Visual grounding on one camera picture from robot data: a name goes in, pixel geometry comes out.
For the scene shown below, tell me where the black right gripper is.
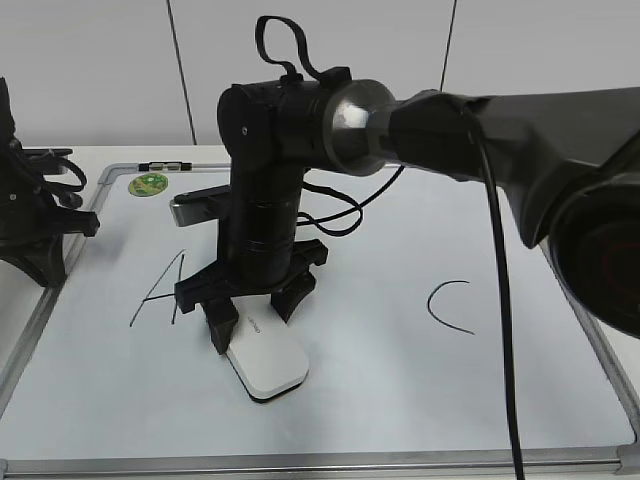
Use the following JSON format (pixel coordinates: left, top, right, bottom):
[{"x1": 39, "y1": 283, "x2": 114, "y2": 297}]
[{"x1": 174, "y1": 194, "x2": 328, "y2": 355}]

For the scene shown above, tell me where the white rectangular whiteboard eraser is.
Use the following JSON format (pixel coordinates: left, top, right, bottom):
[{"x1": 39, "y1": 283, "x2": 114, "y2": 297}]
[{"x1": 226, "y1": 312, "x2": 309, "y2": 403}]

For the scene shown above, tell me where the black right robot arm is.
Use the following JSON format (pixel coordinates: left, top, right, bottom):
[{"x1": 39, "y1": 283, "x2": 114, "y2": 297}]
[{"x1": 174, "y1": 68, "x2": 639, "y2": 352}]

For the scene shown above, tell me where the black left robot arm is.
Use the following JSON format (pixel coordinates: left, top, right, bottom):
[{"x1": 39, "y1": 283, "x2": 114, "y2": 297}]
[{"x1": 1, "y1": 86, "x2": 328, "y2": 325}]

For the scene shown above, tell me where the aluminium framed whiteboard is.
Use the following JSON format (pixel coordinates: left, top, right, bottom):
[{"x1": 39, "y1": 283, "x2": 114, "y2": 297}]
[{"x1": 0, "y1": 155, "x2": 640, "y2": 477}]

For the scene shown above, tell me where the green round magnet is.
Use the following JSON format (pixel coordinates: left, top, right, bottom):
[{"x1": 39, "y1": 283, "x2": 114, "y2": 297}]
[{"x1": 128, "y1": 173, "x2": 169, "y2": 198}]

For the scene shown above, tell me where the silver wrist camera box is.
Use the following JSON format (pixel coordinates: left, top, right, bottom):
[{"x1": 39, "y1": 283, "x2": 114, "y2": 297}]
[{"x1": 170, "y1": 195, "x2": 228, "y2": 228}]

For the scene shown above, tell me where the black marker on frame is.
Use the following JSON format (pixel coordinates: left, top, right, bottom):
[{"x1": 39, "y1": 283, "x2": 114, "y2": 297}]
[{"x1": 138, "y1": 161, "x2": 193, "y2": 172}]

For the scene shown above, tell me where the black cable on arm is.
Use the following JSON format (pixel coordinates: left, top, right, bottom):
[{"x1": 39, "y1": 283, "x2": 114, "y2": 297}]
[{"x1": 255, "y1": 15, "x2": 525, "y2": 480}]

